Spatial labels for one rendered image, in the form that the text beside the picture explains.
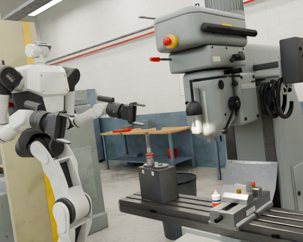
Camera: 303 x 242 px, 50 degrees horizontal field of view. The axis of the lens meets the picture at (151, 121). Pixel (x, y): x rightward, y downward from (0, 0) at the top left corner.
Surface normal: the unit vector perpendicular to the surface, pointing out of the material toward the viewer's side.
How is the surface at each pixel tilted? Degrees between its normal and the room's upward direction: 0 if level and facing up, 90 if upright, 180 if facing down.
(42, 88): 90
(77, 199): 66
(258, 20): 90
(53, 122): 84
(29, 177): 90
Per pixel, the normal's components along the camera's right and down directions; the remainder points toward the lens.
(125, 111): -0.41, 0.21
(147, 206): -0.69, 0.13
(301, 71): 0.72, -0.04
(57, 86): 0.87, -0.07
